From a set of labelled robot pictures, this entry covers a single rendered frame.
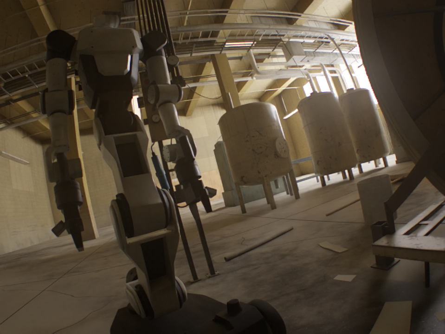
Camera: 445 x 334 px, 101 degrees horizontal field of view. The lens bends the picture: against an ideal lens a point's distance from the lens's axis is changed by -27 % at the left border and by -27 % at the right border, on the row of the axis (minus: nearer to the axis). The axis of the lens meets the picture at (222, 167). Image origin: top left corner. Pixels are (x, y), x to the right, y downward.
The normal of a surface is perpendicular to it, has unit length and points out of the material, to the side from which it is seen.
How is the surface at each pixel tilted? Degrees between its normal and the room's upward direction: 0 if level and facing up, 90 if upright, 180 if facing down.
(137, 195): 66
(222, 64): 90
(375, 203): 90
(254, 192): 90
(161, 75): 90
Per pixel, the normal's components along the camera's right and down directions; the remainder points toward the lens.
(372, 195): -0.66, 0.11
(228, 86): 0.26, -0.15
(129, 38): 0.54, -0.21
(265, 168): -0.04, -0.07
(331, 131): -0.26, -0.01
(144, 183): 0.45, -0.44
